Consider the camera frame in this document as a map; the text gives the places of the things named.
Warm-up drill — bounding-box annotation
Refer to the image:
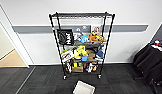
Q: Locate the black chair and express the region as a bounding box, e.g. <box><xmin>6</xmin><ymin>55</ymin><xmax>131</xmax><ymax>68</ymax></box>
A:
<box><xmin>132</xmin><ymin>39</ymin><xmax>162</xmax><ymax>92</ymax></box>

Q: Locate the blue white plush shark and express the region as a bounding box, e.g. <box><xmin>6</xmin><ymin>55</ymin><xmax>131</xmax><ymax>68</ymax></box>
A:
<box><xmin>94</xmin><ymin>49</ymin><xmax>105</xmax><ymax>61</ymax></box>

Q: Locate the blue plush toy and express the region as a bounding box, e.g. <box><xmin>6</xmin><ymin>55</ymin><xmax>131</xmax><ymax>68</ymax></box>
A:
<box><xmin>77</xmin><ymin>34</ymin><xmax>91</xmax><ymax>44</ymax></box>

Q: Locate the printed red white pack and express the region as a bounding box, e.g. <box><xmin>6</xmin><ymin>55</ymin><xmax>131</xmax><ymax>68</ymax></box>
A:
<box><xmin>61</xmin><ymin>50</ymin><xmax>75</xmax><ymax>65</ymax></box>

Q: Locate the orange white toy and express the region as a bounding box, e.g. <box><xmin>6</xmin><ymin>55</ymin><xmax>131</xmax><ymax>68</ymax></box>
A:
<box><xmin>86</xmin><ymin>62</ymin><xmax>98</xmax><ymax>73</ymax></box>

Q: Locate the orange plush toy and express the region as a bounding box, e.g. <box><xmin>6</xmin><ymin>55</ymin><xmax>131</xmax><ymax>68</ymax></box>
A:
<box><xmin>88</xmin><ymin>32</ymin><xmax>102</xmax><ymax>44</ymax></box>

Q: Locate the pale spotted woven basket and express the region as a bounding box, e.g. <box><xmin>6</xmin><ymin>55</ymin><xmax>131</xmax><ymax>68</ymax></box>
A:
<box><xmin>72</xmin><ymin>80</ymin><xmax>97</xmax><ymax>94</ymax></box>

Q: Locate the yellow plush toy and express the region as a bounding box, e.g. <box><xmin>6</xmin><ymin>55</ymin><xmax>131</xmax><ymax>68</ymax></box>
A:
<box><xmin>74</xmin><ymin>45</ymin><xmax>89</xmax><ymax>61</ymax></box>

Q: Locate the brown plush toy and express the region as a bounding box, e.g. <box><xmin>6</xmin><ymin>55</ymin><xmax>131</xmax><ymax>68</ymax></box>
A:
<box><xmin>97</xmin><ymin>34</ymin><xmax>107</xmax><ymax>44</ymax></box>

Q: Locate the box with printed faces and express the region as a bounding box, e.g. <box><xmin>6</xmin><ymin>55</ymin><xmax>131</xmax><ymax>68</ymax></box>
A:
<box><xmin>91</xmin><ymin>25</ymin><xmax>102</xmax><ymax>35</ymax></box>

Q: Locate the black white printed pack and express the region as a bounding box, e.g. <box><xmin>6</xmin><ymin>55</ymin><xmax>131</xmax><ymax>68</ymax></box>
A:
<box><xmin>65</xmin><ymin>63</ymin><xmax>72</xmax><ymax>73</ymax></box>

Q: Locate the black wire shelf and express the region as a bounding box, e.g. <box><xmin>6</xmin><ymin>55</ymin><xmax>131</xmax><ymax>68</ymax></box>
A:
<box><xmin>48</xmin><ymin>12</ymin><xmax>116</xmax><ymax>80</ymax></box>

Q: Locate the brown cardboard box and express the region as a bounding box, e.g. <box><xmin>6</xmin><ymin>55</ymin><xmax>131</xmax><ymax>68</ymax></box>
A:
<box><xmin>71</xmin><ymin>64</ymin><xmax>85</xmax><ymax>74</ymax></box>

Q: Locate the black Huel bag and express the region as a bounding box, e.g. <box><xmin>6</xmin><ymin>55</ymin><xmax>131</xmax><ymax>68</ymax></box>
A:
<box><xmin>56</xmin><ymin>28</ymin><xmax>75</xmax><ymax>47</ymax></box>

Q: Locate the blue round cup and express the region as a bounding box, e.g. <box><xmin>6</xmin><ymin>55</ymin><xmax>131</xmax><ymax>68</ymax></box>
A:
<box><xmin>81</xmin><ymin>55</ymin><xmax>88</xmax><ymax>62</ymax></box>

